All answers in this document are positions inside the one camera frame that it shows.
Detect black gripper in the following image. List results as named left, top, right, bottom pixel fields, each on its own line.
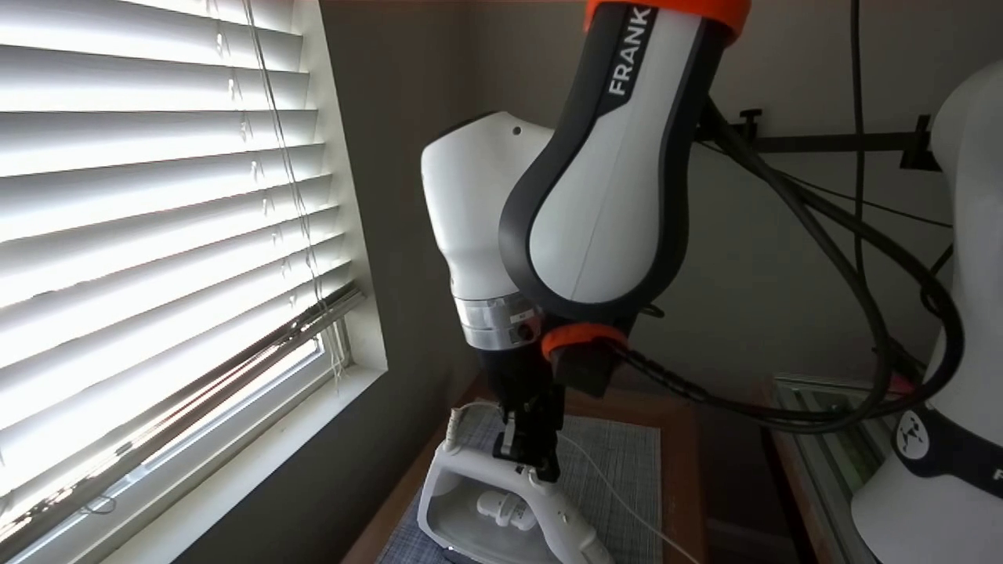
left=476, top=341, right=569, bottom=487

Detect white steam iron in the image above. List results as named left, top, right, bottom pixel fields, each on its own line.
left=412, top=403, right=620, bottom=564

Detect grey woven placemat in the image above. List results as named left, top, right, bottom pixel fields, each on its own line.
left=372, top=401, right=668, bottom=564

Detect wooden side table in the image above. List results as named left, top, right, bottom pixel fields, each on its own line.
left=338, top=374, right=713, bottom=564

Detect white device at right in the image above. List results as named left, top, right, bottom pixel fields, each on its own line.
left=624, top=96, right=966, bottom=440

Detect white window blinds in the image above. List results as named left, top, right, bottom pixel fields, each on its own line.
left=0, top=0, right=364, bottom=540

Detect wrist camera with orange mount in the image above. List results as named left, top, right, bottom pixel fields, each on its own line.
left=537, top=318, right=635, bottom=401

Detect white iron power cord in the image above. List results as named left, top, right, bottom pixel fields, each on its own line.
left=562, top=433, right=705, bottom=564

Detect white window frame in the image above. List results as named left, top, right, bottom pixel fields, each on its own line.
left=0, top=0, right=396, bottom=564

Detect aluminium rail base frame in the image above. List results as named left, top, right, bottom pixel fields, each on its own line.
left=767, top=374, right=928, bottom=564

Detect black camera mounting rod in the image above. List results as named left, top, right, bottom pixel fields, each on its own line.
left=718, top=107, right=945, bottom=174

